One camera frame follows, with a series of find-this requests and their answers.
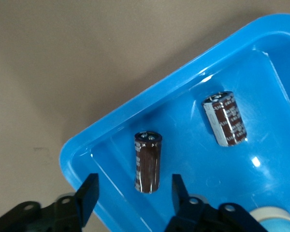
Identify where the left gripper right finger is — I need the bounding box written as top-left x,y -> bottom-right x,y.
164,174 -> 269,232

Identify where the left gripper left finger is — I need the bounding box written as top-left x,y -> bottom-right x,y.
0,173 -> 100,232

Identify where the brown cylindrical capacitor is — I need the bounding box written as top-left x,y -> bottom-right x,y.
202,91 -> 247,147
134,130 -> 163,194

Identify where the blue plastic tray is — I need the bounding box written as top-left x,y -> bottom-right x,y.
58,13 -> 290,232

